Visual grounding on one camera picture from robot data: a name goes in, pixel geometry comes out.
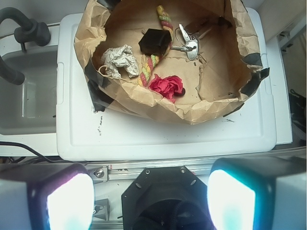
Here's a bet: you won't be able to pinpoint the crumpled red paper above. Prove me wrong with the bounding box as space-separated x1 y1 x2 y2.
149 74 186 103

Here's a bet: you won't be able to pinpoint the multicolour twisted rope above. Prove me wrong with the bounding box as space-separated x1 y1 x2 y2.
137 5 174 87

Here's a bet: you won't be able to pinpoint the silver keys on ring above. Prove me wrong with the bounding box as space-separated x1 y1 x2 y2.
171 23 199 61

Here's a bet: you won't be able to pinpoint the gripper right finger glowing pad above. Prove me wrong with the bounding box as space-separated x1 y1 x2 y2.
207 157 307 230

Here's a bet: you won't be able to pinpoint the aluminium rail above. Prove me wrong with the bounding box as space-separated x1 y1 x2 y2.
85 158 216 181

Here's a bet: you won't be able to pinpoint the silver corner bracket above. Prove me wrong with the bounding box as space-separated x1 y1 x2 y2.
89 167 109 184

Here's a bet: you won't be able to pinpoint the black cable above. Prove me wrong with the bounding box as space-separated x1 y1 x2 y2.
0 141 60 163

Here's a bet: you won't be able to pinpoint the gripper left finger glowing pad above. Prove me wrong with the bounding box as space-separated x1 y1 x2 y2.
0 163 94 230

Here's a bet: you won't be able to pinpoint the crumpled white paper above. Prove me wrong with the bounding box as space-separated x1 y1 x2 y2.
101 45 139 79

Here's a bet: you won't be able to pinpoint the white plastic lid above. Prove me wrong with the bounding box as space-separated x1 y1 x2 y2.
56 13 277 161

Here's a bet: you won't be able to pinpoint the black box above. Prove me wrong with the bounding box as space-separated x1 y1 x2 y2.
138 28 171 56

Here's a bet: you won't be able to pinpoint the white sink basin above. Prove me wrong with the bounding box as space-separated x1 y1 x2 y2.
0 25 59 144

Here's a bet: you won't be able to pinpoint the brown paper bag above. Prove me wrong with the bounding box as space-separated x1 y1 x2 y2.
74 0 269 125

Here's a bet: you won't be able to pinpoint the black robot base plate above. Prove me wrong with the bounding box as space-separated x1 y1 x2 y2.
121 166 215 230

